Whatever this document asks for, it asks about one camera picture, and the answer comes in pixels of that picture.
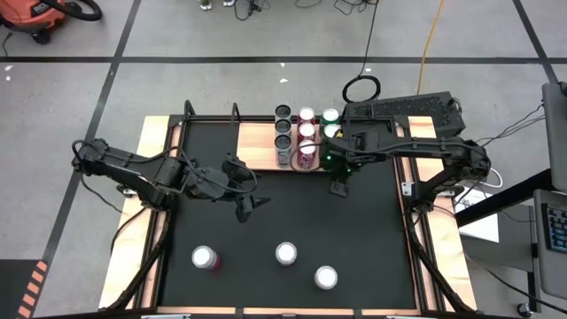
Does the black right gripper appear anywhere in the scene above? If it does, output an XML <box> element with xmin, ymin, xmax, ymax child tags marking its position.
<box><xmin>325</xmin><ymin>130</ymin><xmax>377</xmax><ymax>198</ymax></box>

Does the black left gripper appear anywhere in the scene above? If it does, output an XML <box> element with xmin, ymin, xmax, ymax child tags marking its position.
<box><xmin>185</xmin><ymin>153</ymin><xmax>272</xmax><ymax>224</ymax></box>

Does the pink and silver can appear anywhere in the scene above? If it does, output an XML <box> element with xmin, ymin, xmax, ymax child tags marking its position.
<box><xmin>274</xmin><ymin>241</ymin><xmax>299</xmax><ymax>267</ymax></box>
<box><xmin>313</xmin><ymin>265</ymin><xmax>339</xmax><ymax>292</ymax></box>
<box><xmin>190</xmin><ymin>245</ymin><xmax>221</xmax><ymax>271</ymax></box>

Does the red Coca-Cola Star Wars can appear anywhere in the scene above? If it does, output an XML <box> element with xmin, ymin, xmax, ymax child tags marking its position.
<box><xmin>297</xmin><ymin>122</ymin><xmax>316</xmax><ymax>142</ymax></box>

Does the wooden shelf with black legs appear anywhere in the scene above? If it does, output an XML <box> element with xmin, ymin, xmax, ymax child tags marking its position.
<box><xmin>225</xmin><ymin>122</ymin><xmax>346</xmax><ymax>175</ymax></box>

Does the black table mat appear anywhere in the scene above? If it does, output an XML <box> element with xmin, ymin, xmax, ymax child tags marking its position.
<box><xmin>159</xmin><ymin>120</ymin><xmax>418</xmax><ymax>310</ymax></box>

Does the black perforated computer case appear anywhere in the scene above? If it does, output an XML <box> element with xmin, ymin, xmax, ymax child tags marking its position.
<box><xmin>342</xmin><ymin>90</ymin><xmax>467</xmax><ymax>138</ymax></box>

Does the white paper sheet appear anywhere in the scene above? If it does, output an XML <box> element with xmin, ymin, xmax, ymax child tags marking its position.
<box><xmin>454</xmin><ymin>185</ymin><xmax>501</xmax><ymax>244</ymax></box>

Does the black bar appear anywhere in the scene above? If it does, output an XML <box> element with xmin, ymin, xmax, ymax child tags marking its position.
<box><xmin>454</xmin><ymin>167</ymin><xmax>567</xmax><ymax>228</ymax></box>

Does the person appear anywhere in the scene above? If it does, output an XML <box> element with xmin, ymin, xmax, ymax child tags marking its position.
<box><xmin>198</xmin><ymin>0</ymin><xmax>236</xmax><ymax>11</ymax></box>

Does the grey keyboard console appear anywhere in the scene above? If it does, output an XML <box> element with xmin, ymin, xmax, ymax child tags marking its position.
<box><xmin>532</xmin><ymin>189</ymin><xmax>567</xmax><ymax>301</ymax></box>

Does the grey monitor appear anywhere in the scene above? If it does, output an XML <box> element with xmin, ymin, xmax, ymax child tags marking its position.
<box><xmin>541</xmin><ymin>81</ymin><xmax>567</xmax><ymax>194</ymax></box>

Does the black mat with orange stripes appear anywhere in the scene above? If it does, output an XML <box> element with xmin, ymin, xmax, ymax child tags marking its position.
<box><xmin>0</xmin><ymin>259</ymin><xmax>50</xmax><ymax>319</ymax></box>

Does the orange shop vacuum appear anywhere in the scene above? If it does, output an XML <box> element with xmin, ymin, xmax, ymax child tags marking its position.
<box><xmin>0</xmin><ymin>0</ymin><xmax>67</xmax><ymax>45</ymax></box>

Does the black cable with coil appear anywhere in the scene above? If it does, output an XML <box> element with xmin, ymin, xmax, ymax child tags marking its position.
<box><xmin>341</xmin><ymin>0</ymin><xmax>383</xmax><ymax>105</ymax></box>

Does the white cable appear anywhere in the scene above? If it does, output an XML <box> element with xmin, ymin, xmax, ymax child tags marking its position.
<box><xmin>485</xmin><ymin>170</ymin><xmax>505</xmax><ymax>190</ymax></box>

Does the yellow cable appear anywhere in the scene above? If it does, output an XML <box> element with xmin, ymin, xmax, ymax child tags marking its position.
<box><xmin>416</xmin><ymin>0</ymin><xmax>447</xmax><ymax>97</ymax></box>

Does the black cable with plug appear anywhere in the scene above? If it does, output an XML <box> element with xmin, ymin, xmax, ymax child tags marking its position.
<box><xmin>229</xmin><ymin>0</ymin><xmax>271</xmax><ymax>22</ymax></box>

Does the black vacuum hose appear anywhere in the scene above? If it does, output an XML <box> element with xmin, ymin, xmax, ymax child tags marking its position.
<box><xmin>42</xmin><ymin>0</ymin><xmax>104</xmax><ymax>23</ymax></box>

